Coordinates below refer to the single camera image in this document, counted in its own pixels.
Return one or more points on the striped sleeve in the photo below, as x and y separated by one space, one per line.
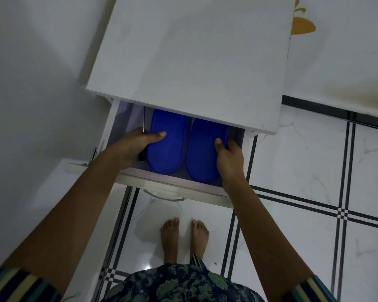
19 286
312 290

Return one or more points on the person's left hand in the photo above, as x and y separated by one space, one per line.
132 147

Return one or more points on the striped left sleeve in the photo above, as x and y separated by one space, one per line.
19 286

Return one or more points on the striped right sleeve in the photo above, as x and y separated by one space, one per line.
312 290

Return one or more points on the person's left foot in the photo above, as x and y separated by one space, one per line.
170 239

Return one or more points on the blue floral dress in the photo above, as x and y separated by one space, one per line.
182 286

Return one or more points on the person's right forearm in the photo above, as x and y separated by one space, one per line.
271 242

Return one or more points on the person's left forearm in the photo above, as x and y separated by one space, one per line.
66 217

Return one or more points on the yellow butterfly wall sticker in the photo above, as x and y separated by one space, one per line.
302 26

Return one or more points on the person's right foot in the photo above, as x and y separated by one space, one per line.
199 237

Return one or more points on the white drawer cabinet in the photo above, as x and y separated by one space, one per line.
192 59

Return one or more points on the clear container with blue lid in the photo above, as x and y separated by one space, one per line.
168 150

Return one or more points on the person's right hand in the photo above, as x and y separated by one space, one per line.
231 166

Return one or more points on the labelled container with blue lid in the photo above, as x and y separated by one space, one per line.
201 154

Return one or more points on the person's foot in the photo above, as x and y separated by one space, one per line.
199 237
170 239

